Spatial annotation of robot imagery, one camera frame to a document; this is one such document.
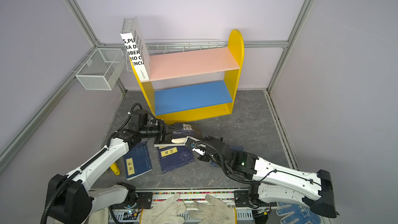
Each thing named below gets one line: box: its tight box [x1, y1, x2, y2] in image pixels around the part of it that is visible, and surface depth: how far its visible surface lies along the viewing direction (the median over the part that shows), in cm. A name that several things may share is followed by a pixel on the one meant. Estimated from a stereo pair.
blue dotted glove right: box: [276, 202, 322, 224], surface depth 71 cm
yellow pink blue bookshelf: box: [130, 29, 245, 124], surface depth 81 cm
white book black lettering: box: [120, 16, 151, 82], surface depth 60 cm
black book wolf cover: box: [171, 123, 204, 144], surface depth 71 cm
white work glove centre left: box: [139, 193, 187, 224], surface depth 72 cm
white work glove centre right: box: [189, 193, 238, 224], surface depth 72 cm
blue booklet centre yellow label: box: [156, 145, 196, 174], surface depth 88 cm
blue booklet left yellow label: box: [123, 143, 153, 181], surface depth 84 cm
